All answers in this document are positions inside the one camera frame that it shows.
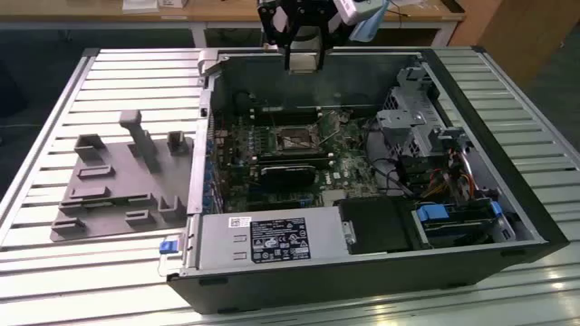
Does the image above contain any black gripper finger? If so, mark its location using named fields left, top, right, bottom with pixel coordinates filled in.
left=284, top=18, right=305, bottom=71
left=315, top=18, right=335, bottom=71

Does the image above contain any silver CPU plate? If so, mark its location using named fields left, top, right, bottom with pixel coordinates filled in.
left=288, top=50, right=319, bottom=74

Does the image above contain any CPU socket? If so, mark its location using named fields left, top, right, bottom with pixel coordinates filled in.
left=271, top=125, right=321, bottom=152

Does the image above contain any pale blue teach pendant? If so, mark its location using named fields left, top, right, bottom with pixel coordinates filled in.
left=351, top=0, right=391, bottom=42

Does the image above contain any wooden desk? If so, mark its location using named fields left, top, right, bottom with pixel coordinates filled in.
left=0, top=0, right=468, bottom=48

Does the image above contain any grey metal drive cage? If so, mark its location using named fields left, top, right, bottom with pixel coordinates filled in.
left=375, top=66, right=468, bottom=159

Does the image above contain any black RAM stick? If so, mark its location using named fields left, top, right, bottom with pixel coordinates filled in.
left=260, top=151, right=327, bottom=158

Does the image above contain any green motherboard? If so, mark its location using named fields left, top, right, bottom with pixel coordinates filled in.
left=211, top=108, right=387, bottom=215

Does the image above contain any black graphics card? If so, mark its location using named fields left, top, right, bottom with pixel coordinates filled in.
left=256, top=164, right=319, bottom=189

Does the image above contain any small silver heatsink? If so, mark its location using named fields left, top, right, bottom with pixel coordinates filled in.
left=321, top=189, right=347, bottom=205

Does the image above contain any wooden cabinet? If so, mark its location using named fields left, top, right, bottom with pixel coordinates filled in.
left=448, top=0, right=580, bottom=88

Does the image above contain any hard disk in blue carrier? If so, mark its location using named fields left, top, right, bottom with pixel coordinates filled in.
left=415, top=200, right=504, bottom=249

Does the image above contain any black drive box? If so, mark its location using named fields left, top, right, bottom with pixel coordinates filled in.
left=337, top=196, right=427, bottom=255

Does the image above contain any grey parts rack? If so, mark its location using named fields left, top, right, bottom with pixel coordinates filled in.
left=49, top=110, right=196, bottom=242

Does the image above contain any grey power supply unit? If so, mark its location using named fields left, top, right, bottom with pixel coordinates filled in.
left=193, top=206, right=352, bottom=272

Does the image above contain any black open PC case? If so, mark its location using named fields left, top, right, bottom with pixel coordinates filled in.
left=165, top=46, right=571, bottom=315

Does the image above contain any white camera on black bracket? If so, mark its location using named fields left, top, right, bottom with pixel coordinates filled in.
left=256, top=0, right=287, bottom=47

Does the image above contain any black cable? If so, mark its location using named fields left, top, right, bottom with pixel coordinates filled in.
left=369, top=158, right=417, bottom=198

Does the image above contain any yellow orange wire bundle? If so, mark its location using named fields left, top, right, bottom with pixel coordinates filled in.
left=420, top=166, right=477, bottom=201

